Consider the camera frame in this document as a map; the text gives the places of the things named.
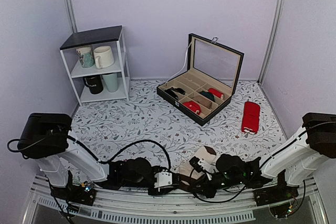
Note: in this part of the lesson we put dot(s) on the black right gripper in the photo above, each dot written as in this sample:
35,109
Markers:
206,189

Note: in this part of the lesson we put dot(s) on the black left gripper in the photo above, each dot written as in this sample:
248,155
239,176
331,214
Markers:
165,191

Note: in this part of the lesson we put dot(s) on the cream and brown striped sock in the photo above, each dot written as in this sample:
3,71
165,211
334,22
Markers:
205,152

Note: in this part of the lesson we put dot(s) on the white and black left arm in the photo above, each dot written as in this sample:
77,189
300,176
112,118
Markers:
48,138

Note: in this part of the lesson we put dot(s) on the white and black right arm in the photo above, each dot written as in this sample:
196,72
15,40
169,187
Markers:
309,147

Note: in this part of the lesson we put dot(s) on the floral patterned table mat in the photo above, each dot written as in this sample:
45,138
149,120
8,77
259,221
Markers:
147,126

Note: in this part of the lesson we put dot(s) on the red rolled sock front compartment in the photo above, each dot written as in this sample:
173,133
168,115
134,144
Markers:
193,106

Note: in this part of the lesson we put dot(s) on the red rolled sock compartment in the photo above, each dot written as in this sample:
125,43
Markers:
193,106
216,93

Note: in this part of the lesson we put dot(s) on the red folded sock on table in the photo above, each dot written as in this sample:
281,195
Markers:
250,120

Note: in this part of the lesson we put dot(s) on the beige rolled sock in box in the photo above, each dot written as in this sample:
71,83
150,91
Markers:
203,101

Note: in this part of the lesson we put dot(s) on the dark green sock in box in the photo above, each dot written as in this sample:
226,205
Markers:
208,95

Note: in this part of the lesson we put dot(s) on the red rolled sock rear compartment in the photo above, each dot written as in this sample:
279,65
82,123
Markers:
216,93

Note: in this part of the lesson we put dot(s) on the black sock in box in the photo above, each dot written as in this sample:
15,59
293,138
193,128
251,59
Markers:
175,92

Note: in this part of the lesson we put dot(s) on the black compartment storage box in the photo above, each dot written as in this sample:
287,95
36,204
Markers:
210,64

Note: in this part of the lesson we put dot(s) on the pale green tumbler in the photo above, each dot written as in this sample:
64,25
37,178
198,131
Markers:
111,81

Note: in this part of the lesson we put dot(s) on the black ceramic mug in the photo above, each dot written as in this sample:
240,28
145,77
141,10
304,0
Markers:
94,84

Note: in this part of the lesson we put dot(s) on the white ceramic mug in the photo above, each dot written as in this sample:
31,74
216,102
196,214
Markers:
103,57

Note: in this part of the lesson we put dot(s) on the white shelf with black top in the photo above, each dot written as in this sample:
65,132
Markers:
109,36

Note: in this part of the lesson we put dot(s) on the patterned teal ceramic cup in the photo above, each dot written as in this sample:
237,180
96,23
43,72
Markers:
85,55

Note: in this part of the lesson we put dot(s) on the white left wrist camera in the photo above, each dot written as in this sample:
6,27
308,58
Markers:
163,179

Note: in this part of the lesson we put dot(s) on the aluminium table edge rail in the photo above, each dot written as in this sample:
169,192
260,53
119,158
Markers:
130,205

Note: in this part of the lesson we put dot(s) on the right aluminium corner post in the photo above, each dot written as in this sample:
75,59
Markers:
271,40

